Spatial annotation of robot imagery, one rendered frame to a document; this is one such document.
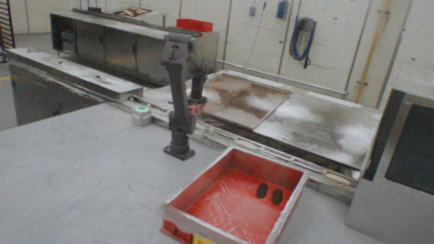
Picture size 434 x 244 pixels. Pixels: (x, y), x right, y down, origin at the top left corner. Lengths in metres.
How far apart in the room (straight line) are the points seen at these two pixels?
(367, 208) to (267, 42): 4.45
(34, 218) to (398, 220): 1.09
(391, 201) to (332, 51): 4.07
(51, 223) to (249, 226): 0.59
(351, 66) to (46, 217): 4.51
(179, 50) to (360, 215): 0.80
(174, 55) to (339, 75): 4.16
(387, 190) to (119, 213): 0.82
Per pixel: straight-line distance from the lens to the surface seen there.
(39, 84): 2.47
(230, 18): 5.65
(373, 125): 1.75
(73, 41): 6.15
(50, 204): 1.12
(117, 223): 1.01
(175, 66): 1.03
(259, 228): 1.02
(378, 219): 1.12
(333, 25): 5.00
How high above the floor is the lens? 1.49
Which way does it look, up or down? 23 degrees down
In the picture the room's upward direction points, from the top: 7 degrees clockwise
